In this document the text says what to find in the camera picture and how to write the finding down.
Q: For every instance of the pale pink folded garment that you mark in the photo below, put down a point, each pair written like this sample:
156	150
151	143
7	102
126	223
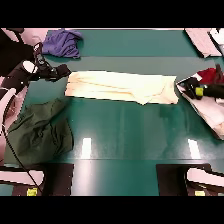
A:
203	41

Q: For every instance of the cream T-shirt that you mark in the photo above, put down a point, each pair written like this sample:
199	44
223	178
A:
116	86

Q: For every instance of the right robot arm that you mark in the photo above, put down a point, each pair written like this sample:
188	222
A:
213	90

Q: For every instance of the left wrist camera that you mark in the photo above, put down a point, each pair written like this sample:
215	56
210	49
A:
40	58

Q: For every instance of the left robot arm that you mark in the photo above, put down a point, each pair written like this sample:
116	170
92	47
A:
20	75

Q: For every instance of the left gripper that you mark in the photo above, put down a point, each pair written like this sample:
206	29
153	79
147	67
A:
62	72

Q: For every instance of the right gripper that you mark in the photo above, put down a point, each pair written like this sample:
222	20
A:
191	87

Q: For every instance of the red garment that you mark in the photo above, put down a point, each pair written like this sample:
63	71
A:
209	75

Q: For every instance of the purple garment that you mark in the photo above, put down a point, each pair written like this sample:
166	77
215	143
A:
62	43

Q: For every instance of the white garment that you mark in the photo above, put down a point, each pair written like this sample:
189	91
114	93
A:
210	111

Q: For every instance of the dark green garment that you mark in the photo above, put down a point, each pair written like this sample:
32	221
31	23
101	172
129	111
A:
38	133

